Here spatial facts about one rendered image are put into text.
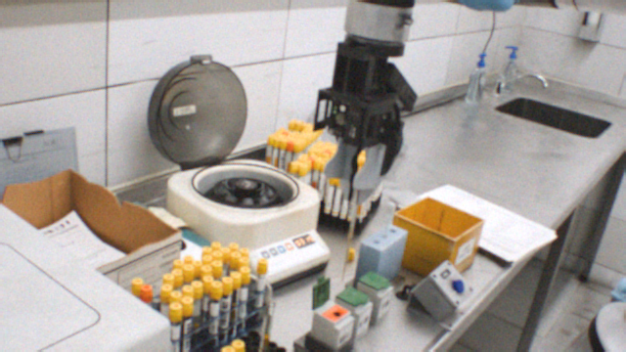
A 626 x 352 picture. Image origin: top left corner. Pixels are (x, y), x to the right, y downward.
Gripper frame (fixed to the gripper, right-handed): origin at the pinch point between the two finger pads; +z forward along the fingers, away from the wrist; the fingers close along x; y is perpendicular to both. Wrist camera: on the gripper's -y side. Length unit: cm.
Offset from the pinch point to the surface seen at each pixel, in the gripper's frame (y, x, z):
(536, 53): -241, -47, 12
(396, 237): -23.7, -3.9, 16.9
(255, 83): -45, -57, 6
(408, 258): -31.5, -4.1, 24.4
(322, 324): 1.9, -0.9, 20.5
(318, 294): 0.7, -3.0, 17.1
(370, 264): -17.2, -4.7, 20.1
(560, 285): -222, -1, 114
